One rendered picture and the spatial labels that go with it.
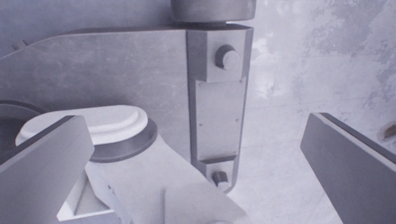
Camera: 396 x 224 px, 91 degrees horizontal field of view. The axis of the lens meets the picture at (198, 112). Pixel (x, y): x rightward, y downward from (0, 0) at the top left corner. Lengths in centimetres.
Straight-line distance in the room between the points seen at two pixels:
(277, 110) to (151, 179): 64
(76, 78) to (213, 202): 38
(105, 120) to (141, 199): 15
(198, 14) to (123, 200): 35
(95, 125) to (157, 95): 18
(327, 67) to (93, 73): 78
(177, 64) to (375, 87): 88
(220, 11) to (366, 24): 63
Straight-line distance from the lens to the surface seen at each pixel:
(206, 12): 43
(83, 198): 51
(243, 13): 46
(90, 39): 47
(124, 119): 36
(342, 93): 100
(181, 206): 24
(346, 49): 92
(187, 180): 30
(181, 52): 46
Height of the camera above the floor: 61
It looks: 60 degrees down
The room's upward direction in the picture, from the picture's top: 157 degrees clockwise
